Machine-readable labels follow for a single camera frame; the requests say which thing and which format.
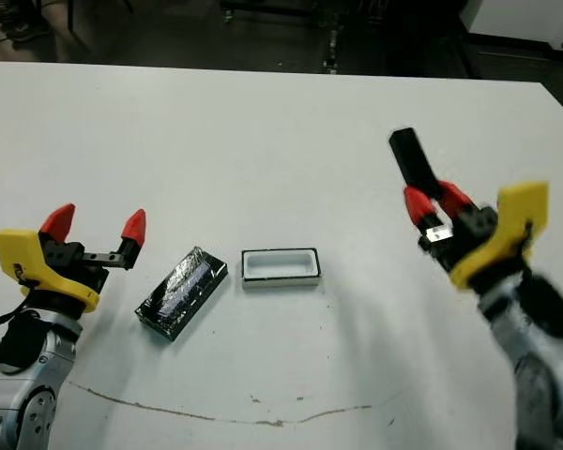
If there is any white cabinet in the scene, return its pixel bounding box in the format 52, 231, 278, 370
459, 0, 563, 55

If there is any glossy black box lid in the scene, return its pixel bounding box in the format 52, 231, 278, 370
134, 246, 230, 344

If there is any slotted metal post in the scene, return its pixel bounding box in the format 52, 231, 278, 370
322, 27, 343, 75

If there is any white box base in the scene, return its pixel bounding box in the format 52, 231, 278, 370
240, 246, 324, 293

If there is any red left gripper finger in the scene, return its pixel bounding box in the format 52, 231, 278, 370
118, 208, 147, 271
38, 202, 84, 271

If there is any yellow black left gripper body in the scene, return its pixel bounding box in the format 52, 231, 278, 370
0, 229, 122, 314

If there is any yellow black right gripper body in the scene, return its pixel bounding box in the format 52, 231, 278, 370
419, 181, 550, 288

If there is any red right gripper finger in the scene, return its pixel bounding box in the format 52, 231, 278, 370
438, 181, 498, 245
403, 186, 445, 232

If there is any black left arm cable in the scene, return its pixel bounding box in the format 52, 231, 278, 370
0, 299, 35, 349

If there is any black camera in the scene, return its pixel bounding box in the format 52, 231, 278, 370
388, 126, 445, 201

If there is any black metal cart frame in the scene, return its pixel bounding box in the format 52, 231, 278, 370
219, 0, 482, 80

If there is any seated person in black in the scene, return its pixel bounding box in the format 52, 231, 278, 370
7, 0, 53, 46

